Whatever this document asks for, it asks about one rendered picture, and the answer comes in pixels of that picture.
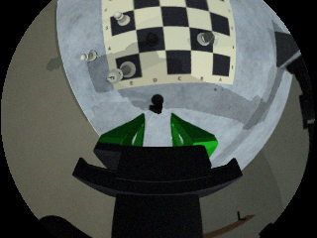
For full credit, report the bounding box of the white pawn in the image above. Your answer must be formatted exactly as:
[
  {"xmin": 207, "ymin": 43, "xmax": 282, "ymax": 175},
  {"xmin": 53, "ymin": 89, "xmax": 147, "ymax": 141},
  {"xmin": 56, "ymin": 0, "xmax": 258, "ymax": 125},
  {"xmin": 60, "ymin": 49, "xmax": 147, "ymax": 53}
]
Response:
[
  {"xmin": 114, "ymin": 12, "xmax": 131, "ymax": 26},
  {"xmin": 80, "ymin": 51, "xmax": 97, "ymax": 61}
]

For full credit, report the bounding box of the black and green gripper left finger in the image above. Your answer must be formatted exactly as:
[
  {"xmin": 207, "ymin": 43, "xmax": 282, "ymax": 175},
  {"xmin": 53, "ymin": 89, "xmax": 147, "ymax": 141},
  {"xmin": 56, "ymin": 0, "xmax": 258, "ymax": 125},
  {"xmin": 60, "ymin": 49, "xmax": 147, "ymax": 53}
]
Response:
[{"xmin": 97, "ymin": 113, "xmax": 146, "ymax": 146}]

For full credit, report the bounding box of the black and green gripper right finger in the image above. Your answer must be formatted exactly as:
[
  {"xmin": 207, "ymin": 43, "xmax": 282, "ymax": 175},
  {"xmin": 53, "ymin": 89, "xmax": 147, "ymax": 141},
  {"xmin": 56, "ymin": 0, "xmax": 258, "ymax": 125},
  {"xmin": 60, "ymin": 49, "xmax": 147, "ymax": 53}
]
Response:
[{"xmin": 170, "ymin": 113, "xmax": 218, "ymax": 158}]

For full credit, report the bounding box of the chessboard with pieces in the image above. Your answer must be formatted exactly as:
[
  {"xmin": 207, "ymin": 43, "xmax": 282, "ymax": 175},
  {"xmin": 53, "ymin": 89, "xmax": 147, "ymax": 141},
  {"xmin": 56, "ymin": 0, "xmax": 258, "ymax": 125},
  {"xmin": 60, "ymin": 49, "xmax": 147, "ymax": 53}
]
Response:
[{"xmin": 102, "ymin": 0, "xmax": 236, "ymax": 90}]

